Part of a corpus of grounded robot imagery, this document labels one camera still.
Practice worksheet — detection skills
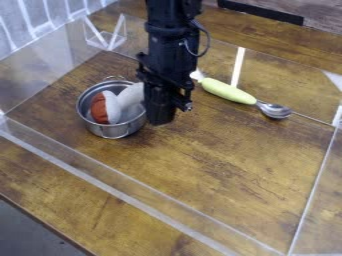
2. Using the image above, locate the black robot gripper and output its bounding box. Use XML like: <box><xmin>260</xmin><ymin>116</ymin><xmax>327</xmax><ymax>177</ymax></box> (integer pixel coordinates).
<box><xmin>136</xmin><ymin>31</ymin><xmax>199</xmax><ymax>126</ymax></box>

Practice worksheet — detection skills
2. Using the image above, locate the small silver pot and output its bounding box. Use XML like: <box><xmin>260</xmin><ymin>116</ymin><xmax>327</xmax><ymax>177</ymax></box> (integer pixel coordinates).
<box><xmin>76</xmin><ymin>80</ymin><xmax>146</xmax><ymax>139</ymax></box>

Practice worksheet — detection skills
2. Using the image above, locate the plush mushroom red cap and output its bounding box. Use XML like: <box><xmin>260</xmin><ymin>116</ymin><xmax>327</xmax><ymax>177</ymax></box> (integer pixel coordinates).
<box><xmin>89</xmin><ymin>81</ymin><xmax>147</xmax><ymax>125</ymax></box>

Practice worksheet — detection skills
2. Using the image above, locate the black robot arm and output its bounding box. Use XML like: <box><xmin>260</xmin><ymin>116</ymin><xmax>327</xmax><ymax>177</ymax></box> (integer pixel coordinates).
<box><xmin>136</xmin><ymin>0</ymin><xmax>202</xmax><ymax>125</ymax></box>

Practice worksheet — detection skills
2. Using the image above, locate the black bar on table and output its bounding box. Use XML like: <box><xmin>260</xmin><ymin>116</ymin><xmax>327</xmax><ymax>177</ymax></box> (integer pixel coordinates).
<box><xmin>216</xmin><ymin>0</ymin><xmax>305</xmax><ymax>26</ymax></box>

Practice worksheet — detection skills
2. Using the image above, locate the green handled metal spoon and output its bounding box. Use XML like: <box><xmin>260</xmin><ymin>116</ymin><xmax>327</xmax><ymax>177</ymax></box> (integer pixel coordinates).
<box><xmin>199</xmin><ymin>78</ymin><xmax>293</xmax><ymax>119</ymax></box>

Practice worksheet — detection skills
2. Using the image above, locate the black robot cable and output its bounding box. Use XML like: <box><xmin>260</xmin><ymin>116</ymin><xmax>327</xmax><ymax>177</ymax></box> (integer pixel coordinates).
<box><xmin>178</xmin><ymin>19</ymin><xmax>212</xmax><ymax>58</ymax></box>

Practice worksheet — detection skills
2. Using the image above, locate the clear acrylic enclosure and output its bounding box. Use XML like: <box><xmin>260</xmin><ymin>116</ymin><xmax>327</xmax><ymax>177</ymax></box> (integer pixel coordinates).
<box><xmin>0</xmin><ymin>0</ymin><xmax>342</xmax><ymax>256</ymax></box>

